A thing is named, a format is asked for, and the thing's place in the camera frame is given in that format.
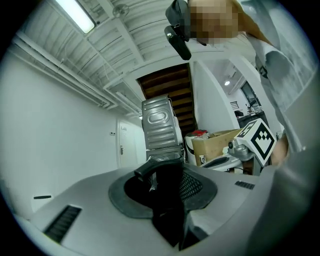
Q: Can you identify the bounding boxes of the white round appliance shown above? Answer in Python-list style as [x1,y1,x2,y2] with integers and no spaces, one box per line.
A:
[184,135,197,164]

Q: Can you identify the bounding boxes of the grey washing machine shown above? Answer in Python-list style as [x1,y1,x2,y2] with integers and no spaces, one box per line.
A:
[145,146,186,166]
[140,95,183,151]

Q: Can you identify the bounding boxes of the white ceiling pipes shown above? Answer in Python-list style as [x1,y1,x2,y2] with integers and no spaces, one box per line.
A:
[12,32,143,121]

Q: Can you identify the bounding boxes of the dark glass window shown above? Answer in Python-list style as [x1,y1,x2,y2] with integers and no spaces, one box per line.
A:
[239,81,263,118]

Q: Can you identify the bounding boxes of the black strap buckle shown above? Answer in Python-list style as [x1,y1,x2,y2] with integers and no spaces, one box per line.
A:
[258,64,269,80]

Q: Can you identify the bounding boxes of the wooden staircase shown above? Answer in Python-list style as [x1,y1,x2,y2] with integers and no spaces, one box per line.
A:
[136,62,195,137]

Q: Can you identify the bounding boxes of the person's grey shirt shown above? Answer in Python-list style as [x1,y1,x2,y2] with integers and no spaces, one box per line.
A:
[234,0,320,161]

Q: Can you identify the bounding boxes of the white door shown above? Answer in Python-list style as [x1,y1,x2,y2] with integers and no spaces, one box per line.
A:
[116,119,142,169]

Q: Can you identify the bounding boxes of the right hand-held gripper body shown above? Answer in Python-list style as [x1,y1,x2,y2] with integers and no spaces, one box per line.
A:
[226,118,277,175]

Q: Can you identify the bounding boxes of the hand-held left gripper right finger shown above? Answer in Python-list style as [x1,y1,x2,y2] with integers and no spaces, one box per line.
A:
[184,166,273,256]

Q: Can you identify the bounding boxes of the person's right forearm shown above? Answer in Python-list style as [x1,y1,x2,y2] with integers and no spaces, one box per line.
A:
[270,134,289,166]

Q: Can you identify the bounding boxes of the round ceiling detector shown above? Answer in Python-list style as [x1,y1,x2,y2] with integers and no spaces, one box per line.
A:
[112,3,130,18]

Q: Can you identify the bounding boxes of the long ceiling light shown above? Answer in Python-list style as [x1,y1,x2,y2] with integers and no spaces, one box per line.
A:
[53,0,98,35]

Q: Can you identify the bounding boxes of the large cardboard box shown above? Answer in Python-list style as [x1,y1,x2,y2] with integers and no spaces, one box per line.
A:
[191,128,245,166]

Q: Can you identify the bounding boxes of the person's head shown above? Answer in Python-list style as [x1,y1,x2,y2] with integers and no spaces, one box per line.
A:
[188,0,253,47]

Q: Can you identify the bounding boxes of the black head-worn camera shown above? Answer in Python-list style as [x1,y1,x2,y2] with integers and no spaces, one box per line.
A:
[163,0,193,61]

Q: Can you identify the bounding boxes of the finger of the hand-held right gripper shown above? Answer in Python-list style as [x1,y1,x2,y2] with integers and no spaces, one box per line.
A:
[200,156,243,172]
[208,153,232,163]

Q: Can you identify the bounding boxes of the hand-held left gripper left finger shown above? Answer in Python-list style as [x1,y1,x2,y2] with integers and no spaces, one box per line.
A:
[29,166,180,256]

